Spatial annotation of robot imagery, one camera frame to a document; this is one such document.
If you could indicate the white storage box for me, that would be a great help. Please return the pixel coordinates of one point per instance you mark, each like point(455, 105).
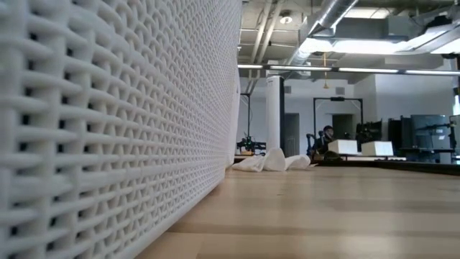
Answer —
point(343, 146)
point(377, 148)

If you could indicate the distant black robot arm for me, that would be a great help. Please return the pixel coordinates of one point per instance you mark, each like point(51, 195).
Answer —
point(251, 145)

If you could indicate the white garment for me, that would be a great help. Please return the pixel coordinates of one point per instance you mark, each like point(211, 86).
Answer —
point(275, 162)

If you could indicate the silver ventilation duct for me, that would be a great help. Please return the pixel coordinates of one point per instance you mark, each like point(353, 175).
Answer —
point(330, 14)

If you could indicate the person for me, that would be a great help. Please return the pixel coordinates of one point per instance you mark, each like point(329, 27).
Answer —
point(325, 138)

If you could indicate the grey blue monitor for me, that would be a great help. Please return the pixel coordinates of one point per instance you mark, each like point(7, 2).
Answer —
point(431, 131)

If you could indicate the black metal table frame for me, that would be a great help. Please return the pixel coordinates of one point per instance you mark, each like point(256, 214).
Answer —
point(413, 167)

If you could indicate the white round pillar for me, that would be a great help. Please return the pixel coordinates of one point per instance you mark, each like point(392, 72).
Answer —
point(274, 115)

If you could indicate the black portal frame stand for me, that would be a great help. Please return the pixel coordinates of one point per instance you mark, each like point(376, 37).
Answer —
point(248, 115)
point(338, 98)

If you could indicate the white woven plastic bin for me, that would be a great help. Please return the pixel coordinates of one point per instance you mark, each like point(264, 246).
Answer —
point(108, 126)

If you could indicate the black monitor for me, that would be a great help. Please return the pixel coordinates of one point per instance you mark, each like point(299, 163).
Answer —
point(370, 131)

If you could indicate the round ceiling light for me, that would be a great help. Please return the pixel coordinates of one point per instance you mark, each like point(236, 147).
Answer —
point(286, 19)

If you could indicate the long linear ceiling light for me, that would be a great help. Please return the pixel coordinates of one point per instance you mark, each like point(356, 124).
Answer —
point(298, 67)

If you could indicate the grey door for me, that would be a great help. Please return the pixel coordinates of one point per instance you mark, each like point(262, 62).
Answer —
point(292, 136)

